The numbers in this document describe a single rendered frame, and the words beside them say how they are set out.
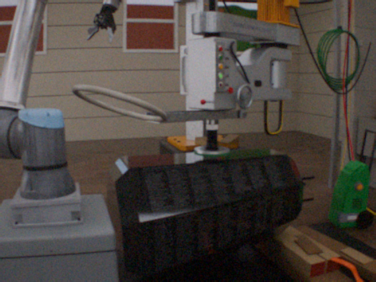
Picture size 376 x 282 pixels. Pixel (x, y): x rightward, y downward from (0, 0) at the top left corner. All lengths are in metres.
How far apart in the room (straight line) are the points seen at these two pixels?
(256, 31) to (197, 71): 0.50
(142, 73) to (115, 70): 0.61
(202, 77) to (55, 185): 1.27
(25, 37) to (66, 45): 6.86
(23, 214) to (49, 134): 0.26
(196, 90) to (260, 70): 0.49
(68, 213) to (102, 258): 0.17
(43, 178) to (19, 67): 0.41
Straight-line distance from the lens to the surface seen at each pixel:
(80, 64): 8.23
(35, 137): 1.17
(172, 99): 8.53
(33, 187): 1.19
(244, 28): 2.36
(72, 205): 1.16
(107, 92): 1.63
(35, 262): 1.15
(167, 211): 2.00
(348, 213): 3.46
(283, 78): 2.73
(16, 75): 1.36
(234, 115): 2.35
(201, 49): 2.21
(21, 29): 1.42
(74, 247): 1.12
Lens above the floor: 1.28
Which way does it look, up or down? 9 degrees down
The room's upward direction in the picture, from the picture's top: straight up
